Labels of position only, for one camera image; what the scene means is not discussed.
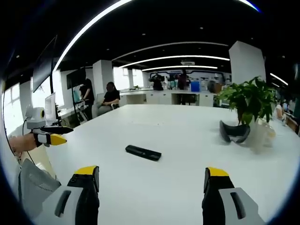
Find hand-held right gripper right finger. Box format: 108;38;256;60
202;166;266;225

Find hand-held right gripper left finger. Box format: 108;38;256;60
34;165;100;225

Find black remote control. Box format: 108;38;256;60
125;144;162;161

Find person's left hand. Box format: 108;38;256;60
8;132;38;158

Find white computer monitor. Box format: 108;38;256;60
44;92;57;121

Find black display screen on stand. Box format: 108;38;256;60
66;67;86;90

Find dark grey headset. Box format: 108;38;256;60
219;120;251;144

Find clear plastic bag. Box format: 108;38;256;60
247;117;277;155

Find green potted plant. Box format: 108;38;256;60
215;75;278;126

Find white counter cabinets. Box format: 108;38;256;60
119;90;218;106

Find black wall screen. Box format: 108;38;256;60
31;35;58;93

